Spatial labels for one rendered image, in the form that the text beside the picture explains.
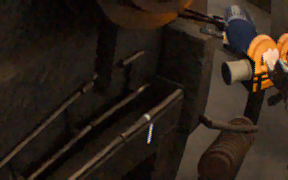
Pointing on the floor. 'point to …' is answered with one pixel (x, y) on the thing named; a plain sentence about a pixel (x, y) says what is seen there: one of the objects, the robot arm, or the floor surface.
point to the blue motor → (238, 29)
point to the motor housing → (225, 153)
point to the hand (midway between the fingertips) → (264, 53)
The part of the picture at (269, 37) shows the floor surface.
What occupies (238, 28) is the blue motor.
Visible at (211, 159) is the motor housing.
